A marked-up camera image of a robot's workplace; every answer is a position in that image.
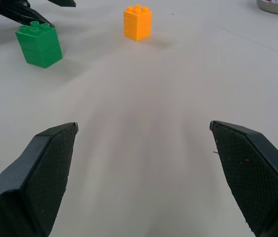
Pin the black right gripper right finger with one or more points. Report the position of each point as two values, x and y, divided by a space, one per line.
254 177

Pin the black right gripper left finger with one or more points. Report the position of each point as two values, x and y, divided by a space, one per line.
30 182

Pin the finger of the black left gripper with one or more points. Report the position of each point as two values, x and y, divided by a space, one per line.
63 2
17 12

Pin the green toy block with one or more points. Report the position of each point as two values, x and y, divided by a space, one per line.
40 47

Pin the yellow toy block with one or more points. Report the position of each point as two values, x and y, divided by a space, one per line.
137 23

